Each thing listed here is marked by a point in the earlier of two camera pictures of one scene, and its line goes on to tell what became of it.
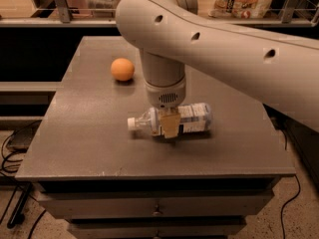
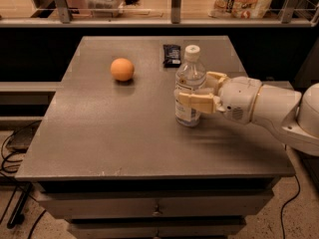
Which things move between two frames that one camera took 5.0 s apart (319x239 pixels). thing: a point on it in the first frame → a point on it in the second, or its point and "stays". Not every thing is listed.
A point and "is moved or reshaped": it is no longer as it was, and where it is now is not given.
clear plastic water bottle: [194, 117] is moved or reshaped
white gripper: [165, 96] → [239, 99]
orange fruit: [122, 69] stays
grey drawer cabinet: [110, 181] stays
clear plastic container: [103, 3] stays
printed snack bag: [241, 1] stays
